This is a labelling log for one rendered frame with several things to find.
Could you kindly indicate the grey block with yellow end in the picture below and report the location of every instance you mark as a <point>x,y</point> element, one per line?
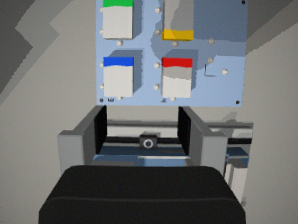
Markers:
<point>178,19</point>

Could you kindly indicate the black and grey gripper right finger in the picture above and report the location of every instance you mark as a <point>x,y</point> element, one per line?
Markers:
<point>205,147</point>

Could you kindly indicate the grey block with red end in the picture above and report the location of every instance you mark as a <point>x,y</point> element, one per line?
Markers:
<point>176,77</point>

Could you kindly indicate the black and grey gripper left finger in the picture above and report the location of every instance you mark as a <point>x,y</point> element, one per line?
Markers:
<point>79,146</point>

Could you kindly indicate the white block with green end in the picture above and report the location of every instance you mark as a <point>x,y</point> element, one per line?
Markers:
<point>118,19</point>

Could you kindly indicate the grey block with blue end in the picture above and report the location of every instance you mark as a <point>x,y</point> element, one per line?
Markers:
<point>118,76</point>

